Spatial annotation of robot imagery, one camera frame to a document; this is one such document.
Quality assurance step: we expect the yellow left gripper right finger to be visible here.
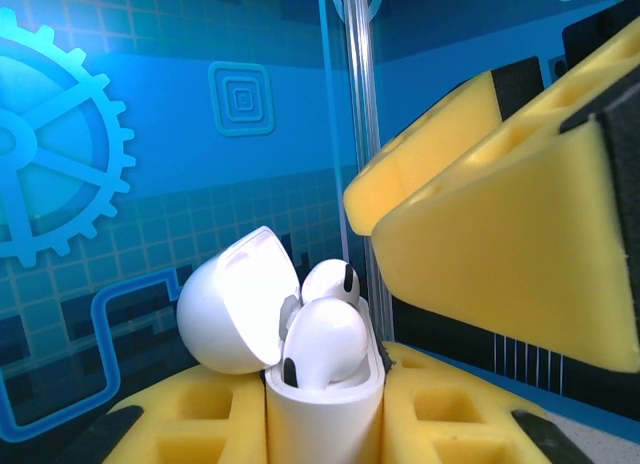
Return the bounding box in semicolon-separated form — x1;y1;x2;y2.
380;339;594;464

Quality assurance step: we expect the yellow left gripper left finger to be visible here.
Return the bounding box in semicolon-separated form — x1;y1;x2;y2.
54;364;269;464

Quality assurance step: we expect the white earbud charging case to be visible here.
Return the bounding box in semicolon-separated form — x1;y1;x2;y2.
176;225;385;464

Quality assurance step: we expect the white wireless earbud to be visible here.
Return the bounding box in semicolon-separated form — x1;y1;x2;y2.
280;297;371;389
301;258;362;308

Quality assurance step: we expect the aluminium corner post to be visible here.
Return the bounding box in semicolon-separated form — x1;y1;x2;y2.
343;0;397;343

